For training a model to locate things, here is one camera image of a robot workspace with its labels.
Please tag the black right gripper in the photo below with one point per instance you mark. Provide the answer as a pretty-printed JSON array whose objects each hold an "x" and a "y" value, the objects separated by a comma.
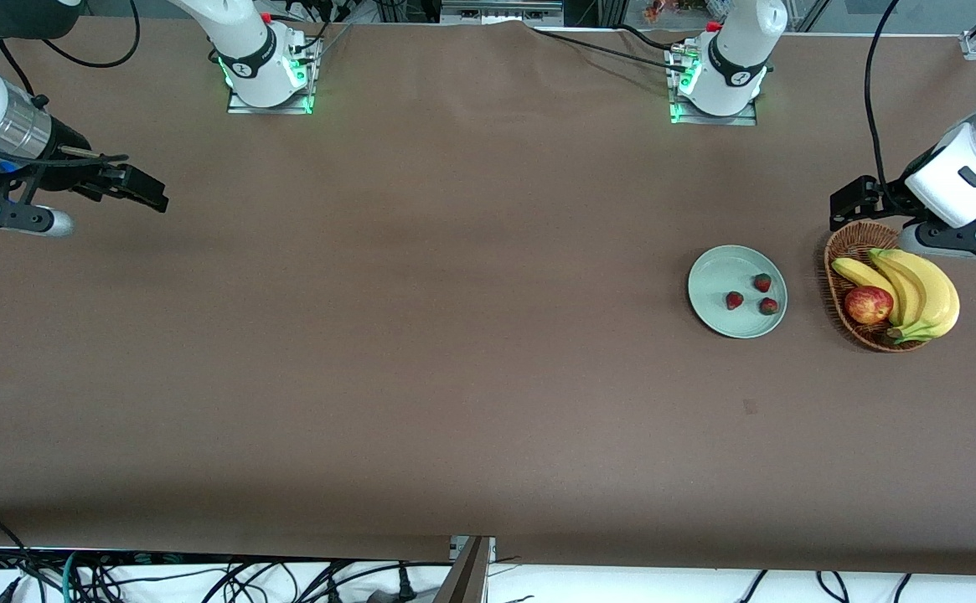
[{"x": 71, "y": 147}]

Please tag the red strawberry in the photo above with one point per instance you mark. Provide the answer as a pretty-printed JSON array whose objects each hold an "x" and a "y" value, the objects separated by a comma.
[
  {"x": 769, "y": 306},
  {"x": 734, "y": 301},
  {"x": 762, "y": 283}
]

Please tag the pale green round plate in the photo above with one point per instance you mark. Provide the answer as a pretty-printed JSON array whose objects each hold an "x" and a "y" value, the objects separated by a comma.
[{"x": 714, "y": 280}]

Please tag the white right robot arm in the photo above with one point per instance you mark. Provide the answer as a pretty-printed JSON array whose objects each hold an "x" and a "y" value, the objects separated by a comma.
[{"x": 253, "y": 50}]

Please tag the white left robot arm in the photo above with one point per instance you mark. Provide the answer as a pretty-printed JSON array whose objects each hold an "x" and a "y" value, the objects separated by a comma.
[{"x": 735, "y": 50}]

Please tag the brown wicker basket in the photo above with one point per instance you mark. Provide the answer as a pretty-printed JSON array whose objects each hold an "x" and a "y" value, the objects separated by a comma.
[{"x": 852, "y": 243}]

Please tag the short yellow banana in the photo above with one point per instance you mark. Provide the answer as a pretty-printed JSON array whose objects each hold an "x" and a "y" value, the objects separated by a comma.
[{"x": 859, "y": 271}]

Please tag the red apple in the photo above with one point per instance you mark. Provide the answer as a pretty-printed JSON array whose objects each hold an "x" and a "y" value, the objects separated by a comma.
[{"x": 869, "y": 306}]

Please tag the orange background item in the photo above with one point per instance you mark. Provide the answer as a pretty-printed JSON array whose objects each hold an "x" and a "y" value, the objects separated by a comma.
[{"x": 655, "y": 10}]

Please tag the large table cover sheet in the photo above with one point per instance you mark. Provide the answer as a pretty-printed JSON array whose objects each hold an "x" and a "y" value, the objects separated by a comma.
[{"x": 454, "y": 402}]

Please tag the grey electronics box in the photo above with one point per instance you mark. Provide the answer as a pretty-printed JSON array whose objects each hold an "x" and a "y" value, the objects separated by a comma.
[{"x": 500, "y": 10}]

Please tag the black power plug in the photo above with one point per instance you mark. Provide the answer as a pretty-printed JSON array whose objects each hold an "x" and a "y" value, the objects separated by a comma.
[{"x": 406, "y": 586}]

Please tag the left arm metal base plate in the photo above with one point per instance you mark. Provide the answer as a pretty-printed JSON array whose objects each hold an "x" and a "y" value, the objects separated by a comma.
[{"x": 730, "y": 120}]

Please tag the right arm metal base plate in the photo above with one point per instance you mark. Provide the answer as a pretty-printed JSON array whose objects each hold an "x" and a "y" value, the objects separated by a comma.
[{"x": 270, "y": 110}]

